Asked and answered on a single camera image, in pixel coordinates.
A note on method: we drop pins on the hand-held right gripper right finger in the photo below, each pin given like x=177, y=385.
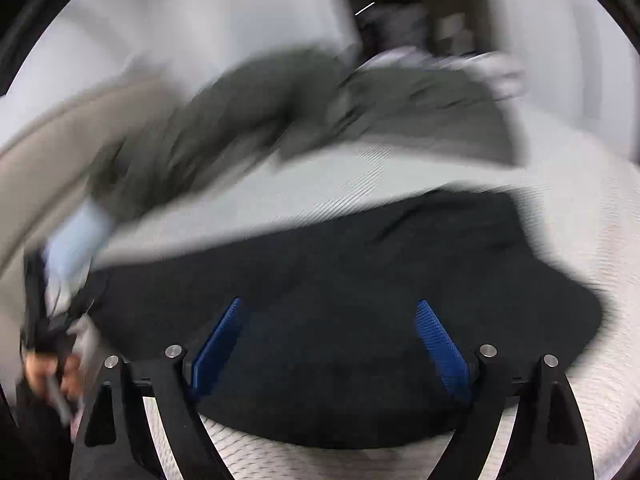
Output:
x=442, y=347

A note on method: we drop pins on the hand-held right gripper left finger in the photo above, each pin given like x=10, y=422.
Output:
x=220, y=345

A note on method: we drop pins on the black pants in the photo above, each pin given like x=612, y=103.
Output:
x=350, y=285

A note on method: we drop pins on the person's left forearm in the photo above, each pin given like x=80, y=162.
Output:
x=35, y=440

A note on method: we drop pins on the person's left hand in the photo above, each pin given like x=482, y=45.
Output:
x=70, y=375

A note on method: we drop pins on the light blue pillow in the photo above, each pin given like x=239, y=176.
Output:
x=75, y=245

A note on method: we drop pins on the beige padded headboard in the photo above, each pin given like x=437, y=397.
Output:
x=40, y=160

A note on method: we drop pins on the grey duvet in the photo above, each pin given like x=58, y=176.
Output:
x=250, y=105

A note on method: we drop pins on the narrow white curtain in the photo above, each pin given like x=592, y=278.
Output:
x=550, y=35

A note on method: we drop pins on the wide white curtain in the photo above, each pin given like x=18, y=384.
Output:
x=225, y=10

